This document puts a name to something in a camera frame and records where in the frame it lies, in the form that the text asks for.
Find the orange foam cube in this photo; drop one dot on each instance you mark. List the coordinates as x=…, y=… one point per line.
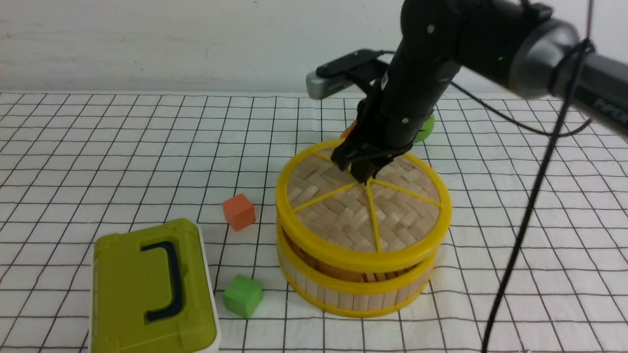
x=239, y=212

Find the green toy watermelon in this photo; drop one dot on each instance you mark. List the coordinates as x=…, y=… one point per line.
x=425, y=130

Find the yellow bamboo steamer basket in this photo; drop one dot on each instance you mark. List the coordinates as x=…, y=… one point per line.
x=372, y=296

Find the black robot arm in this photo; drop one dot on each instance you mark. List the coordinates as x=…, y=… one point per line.
x=520, y=47

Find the green foam cube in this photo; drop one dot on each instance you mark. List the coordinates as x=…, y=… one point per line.
x=243, y=295

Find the yellow woven steamer lid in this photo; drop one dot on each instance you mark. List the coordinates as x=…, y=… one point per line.
x=389, y=223

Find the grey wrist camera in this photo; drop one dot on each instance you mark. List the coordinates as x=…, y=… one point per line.
x=358, y=68

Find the olive green lidded box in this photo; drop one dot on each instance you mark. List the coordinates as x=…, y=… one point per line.
x=151, y=292

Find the white grid tablecloth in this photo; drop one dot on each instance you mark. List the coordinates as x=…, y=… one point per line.
x=75, y=167

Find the orange toy pear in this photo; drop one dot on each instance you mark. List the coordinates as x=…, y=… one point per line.
x=348, y=130

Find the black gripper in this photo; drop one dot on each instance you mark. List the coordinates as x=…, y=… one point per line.
x=388, y=121

